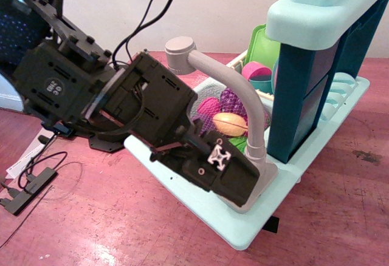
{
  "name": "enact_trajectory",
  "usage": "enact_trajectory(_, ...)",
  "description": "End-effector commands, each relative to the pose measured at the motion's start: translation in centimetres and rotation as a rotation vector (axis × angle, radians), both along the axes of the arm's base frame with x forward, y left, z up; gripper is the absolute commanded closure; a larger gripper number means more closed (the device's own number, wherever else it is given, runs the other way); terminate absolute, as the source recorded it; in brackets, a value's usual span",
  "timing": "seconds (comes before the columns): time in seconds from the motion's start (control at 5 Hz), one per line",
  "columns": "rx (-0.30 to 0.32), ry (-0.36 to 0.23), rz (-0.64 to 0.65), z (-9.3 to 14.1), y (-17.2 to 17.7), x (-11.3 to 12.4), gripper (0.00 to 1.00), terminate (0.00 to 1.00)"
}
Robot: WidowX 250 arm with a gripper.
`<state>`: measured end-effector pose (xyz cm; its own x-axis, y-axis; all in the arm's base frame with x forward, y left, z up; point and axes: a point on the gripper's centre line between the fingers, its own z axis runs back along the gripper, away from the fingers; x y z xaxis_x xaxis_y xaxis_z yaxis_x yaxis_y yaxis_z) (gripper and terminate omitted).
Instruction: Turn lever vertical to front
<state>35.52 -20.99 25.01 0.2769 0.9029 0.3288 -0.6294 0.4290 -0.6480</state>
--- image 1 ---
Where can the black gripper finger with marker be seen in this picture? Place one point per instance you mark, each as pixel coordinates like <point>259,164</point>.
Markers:
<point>213,163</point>

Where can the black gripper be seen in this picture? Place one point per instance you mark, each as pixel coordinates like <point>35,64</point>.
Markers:
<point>148,101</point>

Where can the grey toy faucet with lever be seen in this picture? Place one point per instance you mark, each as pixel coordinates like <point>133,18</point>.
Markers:
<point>184,58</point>

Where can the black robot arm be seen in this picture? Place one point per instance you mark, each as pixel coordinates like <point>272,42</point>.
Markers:
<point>63,75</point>

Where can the mesh bag of toy food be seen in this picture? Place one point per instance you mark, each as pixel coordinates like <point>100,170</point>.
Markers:
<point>221,110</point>

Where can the cream dish rack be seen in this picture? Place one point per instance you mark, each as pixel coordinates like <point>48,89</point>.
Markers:
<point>237,64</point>

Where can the black tape piece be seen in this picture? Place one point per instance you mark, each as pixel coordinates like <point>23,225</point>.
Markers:
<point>272,225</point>

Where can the teal toy cup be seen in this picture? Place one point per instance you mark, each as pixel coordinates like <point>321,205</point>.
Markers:
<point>262,83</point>

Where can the pink toy cup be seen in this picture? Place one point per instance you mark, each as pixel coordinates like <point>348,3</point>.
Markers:
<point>256,71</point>

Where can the white paper sheet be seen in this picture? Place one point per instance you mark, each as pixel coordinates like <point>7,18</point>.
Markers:
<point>31,151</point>

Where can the green plastic cutting board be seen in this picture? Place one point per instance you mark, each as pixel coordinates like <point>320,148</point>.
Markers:
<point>262,49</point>

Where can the black usb hub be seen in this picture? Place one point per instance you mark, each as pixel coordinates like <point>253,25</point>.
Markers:
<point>20,198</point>

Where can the teal and mint toy shelf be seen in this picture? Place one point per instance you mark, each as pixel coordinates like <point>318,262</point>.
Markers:
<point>317,39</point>

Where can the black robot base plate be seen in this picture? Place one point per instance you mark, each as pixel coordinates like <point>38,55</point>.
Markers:
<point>106,143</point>

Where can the blue cable connector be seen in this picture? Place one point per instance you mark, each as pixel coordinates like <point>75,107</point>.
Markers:
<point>58,128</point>

